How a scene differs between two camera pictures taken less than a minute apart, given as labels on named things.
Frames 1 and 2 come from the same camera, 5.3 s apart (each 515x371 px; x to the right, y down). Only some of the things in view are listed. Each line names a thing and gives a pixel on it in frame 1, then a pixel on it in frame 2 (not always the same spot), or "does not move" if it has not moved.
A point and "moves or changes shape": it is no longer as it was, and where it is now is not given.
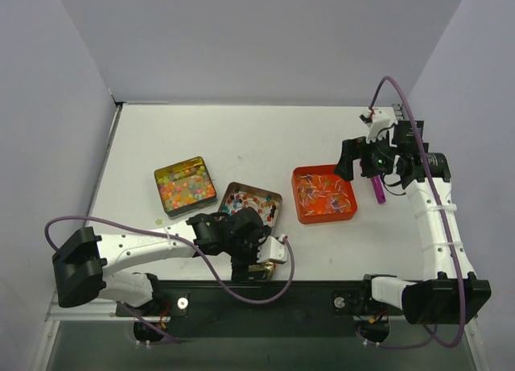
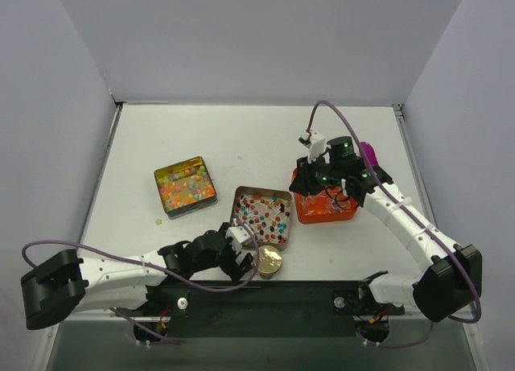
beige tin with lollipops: [238, 196] moves or changes shape
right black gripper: [360, 158] -> [305, 178]
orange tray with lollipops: [322, 195] does not move
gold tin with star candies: [186, 187] does not move
